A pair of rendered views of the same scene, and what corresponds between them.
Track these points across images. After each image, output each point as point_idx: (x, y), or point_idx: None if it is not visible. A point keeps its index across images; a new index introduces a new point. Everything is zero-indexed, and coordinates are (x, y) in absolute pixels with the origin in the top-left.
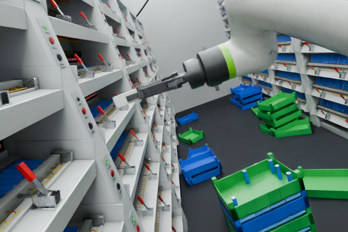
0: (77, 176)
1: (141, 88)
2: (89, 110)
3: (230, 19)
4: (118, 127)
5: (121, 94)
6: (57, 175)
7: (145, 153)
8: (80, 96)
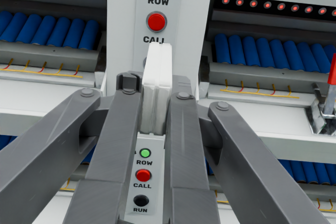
0: (33, 106)
1: (113, 98)
2: (202, 34)
3: None
4: (332, 144)
5: (149, 55)
6: (37, 78)
7: None
8: None
